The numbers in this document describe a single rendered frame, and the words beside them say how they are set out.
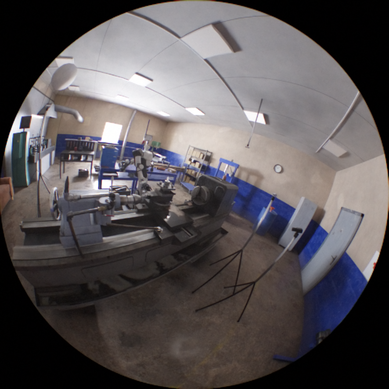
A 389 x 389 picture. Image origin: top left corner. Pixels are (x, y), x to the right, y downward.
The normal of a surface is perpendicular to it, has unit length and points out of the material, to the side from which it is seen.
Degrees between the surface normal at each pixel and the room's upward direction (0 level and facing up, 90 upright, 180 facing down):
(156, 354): 0
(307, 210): 90
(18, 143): 90
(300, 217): 90
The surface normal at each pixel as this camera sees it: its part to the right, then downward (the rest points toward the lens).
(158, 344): 0.33, -0.89
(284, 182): -0.63, 0.04
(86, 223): 0.78, 0.04
